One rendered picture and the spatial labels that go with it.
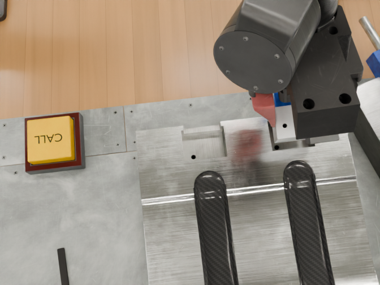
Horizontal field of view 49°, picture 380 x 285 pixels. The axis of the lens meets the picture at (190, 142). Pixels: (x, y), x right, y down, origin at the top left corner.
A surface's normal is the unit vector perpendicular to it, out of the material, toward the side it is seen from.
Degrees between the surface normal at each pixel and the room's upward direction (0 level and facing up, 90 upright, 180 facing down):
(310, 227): 5
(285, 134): 12
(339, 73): 22
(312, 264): 2
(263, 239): 3
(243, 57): 77
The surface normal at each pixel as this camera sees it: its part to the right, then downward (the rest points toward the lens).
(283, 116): -0.14, -0.08
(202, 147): -0.01, -0.25
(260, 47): -0.46, 0.77
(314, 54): -0.18, -0.56
